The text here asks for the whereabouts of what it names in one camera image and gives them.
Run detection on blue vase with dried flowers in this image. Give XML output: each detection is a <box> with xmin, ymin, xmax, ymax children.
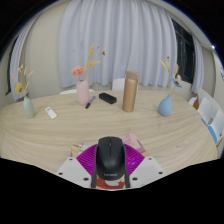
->
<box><xmin>157</xmin><ymin>56</ymin><xmax>183</xmax><ymax>117</ymax></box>

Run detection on tan insulated bottle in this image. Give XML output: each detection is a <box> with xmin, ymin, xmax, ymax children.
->
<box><xmin>121</xmin><ymin>70</ymin><xmax>140</xmax><ymax>113</ymax></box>

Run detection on black computer mouse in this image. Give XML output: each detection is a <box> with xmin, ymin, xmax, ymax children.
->
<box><xmin>93</xmin><ymin>135</ymin><xmax>128</xmax><ymax>183</ymax></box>

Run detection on blue marker pen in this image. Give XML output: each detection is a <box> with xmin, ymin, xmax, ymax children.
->
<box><xmin>84</xmin><ymin>95</ymin><xmax>97</xmax><ymax>110</ymax></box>

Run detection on green vase with dried flowers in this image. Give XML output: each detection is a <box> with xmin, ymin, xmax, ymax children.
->
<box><xmin>12</xmin><ymin>63</ymin><xmax>36</xmax><ymax>119</ymax></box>

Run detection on row of white blue chairs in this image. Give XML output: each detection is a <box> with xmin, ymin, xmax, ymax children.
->
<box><xmin>188</xmin><ymin>87</ymin><xmax>224</xmax><ymax>148</ymax></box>

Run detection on small black box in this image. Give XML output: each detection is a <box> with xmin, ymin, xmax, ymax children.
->
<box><xmin>98</xmin><ymin>92</ymin><xmax>118</xmax><ymax>105</ymax></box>

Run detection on pink vase with dried flowers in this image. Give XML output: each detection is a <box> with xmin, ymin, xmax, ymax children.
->
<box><xmin>70</xmin><ymin>44</ymin><xmax>106</xmax><ymax>106</ymax></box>

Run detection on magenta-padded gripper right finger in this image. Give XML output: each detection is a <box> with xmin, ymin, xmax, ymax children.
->
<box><xmin>124</xmin><ymin>146</ymin><xmax>166</xmax><ymax>189</ymax></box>

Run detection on dark framed window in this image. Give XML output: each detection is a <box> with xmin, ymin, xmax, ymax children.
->
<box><xmin>171</xmin><ymin>19</ymin><xmax>196</xmax><ymax>84</ymax></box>

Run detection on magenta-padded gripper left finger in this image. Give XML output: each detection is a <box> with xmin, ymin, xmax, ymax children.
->
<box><xmin>55</xmin><ymin>147</ymin><xmax>98</xmax><ymax>189</ymax></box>

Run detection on white remote control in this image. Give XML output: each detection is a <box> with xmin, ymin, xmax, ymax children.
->
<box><xmin>45</xmin><ymin>106</ymin><xmax>58</xmax><ymax>120</ymax></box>

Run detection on wide white curtain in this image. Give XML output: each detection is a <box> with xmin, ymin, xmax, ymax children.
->
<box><xmin>58</xmin><ymin>0</ymin><xmax>178</xmax><ymax>89</ymax></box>

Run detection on narrow white curtain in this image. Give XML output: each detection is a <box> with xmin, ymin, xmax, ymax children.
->
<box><xmin>191</xmin><ymin>34</ymin><xmax>205</xmax><ymax>95</ymax></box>
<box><xmin>9</xmin><ymin>18</ymin><xmax>38</xmax><ymax>103</ymax></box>

